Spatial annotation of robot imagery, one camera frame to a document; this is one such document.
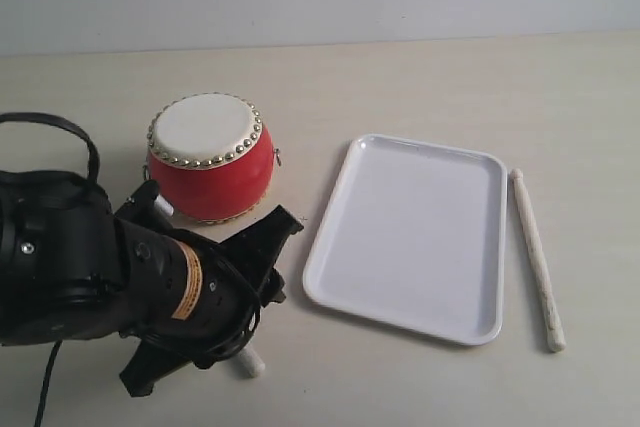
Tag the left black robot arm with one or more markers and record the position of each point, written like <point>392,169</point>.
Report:
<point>74,268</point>

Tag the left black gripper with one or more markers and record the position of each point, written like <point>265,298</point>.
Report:
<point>194,300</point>

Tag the white drumstick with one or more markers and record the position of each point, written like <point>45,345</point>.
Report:
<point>555,337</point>
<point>248,358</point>

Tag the white rectangular plastic tray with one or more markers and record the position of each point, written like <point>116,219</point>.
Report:
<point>413,237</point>

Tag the small red drum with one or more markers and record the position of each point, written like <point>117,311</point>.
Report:
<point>212,156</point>

